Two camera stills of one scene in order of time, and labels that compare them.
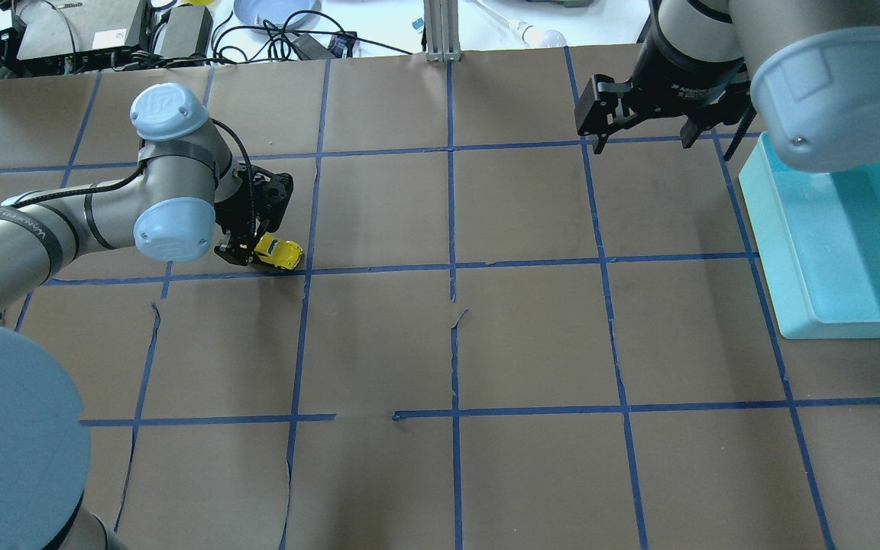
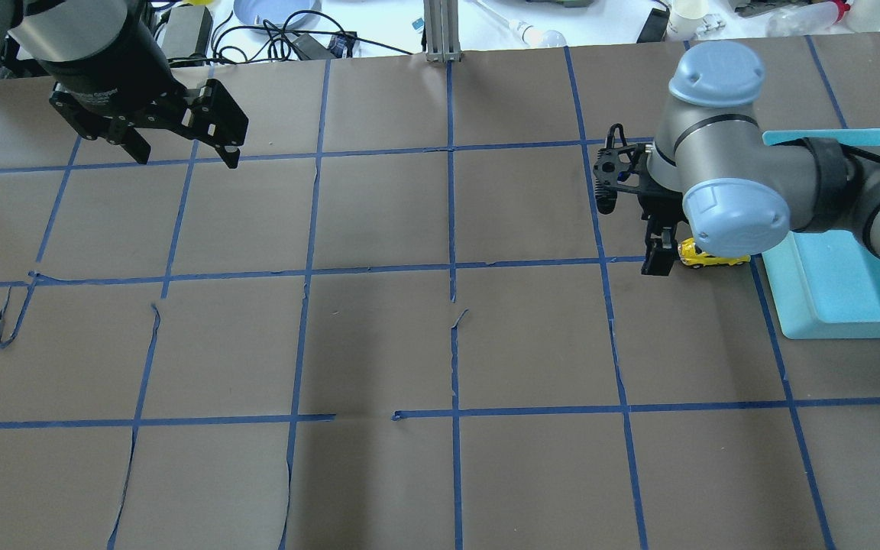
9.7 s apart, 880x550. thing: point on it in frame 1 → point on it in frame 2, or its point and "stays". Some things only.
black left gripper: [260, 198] → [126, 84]
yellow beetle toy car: [283, 253] → [690, 253]
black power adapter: [188, 31] stays
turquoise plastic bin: [842, 254] stays
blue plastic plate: [253, 12] stays
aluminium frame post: [441, 27] stays
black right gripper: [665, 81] → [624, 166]
